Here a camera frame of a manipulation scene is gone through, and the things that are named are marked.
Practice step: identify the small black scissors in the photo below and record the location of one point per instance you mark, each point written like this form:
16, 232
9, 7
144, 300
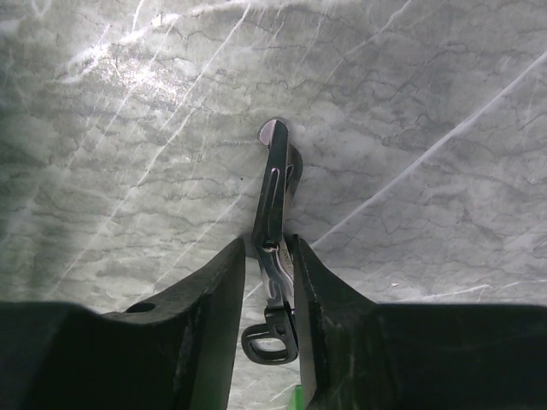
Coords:
274, 342

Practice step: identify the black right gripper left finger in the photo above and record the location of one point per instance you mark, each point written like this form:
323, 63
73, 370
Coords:
174, 350

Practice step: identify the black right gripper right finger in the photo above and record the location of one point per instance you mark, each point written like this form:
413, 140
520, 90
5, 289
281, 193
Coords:
358, 354

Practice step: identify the green plastic clip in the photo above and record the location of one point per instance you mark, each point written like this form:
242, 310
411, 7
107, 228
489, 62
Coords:
296, 401

